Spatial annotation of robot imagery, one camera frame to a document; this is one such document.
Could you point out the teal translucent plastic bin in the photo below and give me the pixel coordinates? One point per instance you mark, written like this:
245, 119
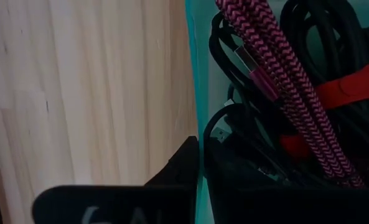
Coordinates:
203, 62

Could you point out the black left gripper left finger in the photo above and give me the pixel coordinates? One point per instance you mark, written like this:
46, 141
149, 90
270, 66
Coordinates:
125, 205

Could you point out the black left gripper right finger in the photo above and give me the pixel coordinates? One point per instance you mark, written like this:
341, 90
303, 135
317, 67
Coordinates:
280, 208

